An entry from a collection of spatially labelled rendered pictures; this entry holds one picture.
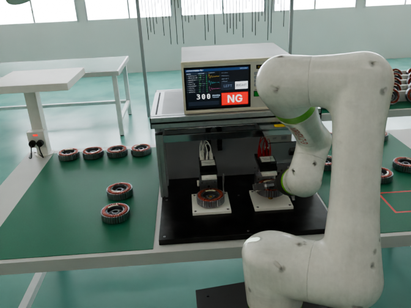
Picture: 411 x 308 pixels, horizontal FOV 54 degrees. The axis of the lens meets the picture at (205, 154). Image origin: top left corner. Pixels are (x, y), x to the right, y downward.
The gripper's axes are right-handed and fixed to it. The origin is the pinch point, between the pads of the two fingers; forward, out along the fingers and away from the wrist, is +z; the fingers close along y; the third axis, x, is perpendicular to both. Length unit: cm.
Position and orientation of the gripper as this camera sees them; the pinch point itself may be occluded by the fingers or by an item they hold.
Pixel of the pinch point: (271, 185)
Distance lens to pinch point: 163.2
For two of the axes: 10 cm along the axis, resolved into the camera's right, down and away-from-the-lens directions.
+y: 9.8, -1.1, 1.5
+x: -1.3, -9.9, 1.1
